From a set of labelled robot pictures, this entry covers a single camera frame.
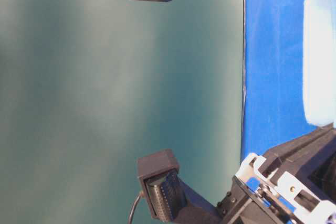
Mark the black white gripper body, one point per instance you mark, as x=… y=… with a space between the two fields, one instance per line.
x=293 y=182

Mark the light blue towel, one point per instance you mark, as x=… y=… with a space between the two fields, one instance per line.
x=319 y=62

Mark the blue table mat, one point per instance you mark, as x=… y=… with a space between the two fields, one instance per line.
x=274 y=112

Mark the green backdrop sheet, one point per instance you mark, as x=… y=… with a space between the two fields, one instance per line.
x=88 y=86

